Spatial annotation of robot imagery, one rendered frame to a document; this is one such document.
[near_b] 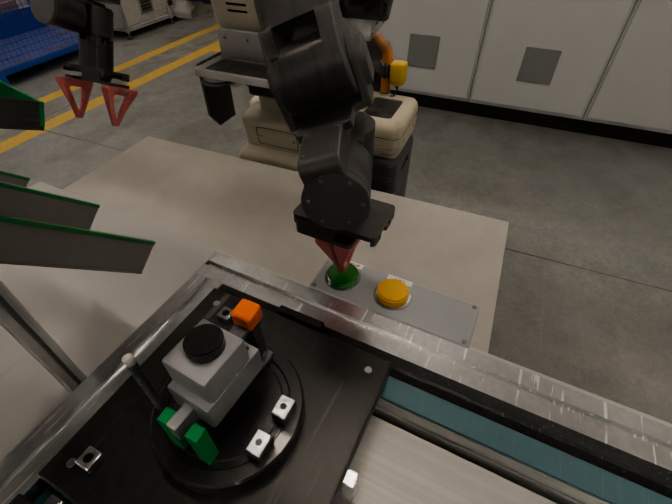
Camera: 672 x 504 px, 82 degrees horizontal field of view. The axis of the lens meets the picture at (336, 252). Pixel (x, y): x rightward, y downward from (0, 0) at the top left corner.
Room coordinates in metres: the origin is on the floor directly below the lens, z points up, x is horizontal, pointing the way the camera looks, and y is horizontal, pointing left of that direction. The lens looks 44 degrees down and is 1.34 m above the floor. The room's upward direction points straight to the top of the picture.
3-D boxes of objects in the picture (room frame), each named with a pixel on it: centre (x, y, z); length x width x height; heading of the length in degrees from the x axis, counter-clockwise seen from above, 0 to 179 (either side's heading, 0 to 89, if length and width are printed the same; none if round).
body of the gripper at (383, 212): (0.35, -0.01, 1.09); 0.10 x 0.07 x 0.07; 63
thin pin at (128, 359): (0.16, 0.16, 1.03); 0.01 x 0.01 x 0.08
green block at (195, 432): (0.12, 0.11, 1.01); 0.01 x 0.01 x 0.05; 64
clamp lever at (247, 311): (0.20, 0.08, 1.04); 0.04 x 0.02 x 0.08; 154
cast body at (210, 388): (0.16, 0.10, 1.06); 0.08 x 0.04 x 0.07; 150
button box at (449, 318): (0.32, -0.07, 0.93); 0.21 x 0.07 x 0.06; 64
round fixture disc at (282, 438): (0.16, 0.10, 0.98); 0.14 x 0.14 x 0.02
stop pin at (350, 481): (0.11, -0.01, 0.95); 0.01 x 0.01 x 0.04; 64
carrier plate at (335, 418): (0.16, 0.10, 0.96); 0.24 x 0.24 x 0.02; 64
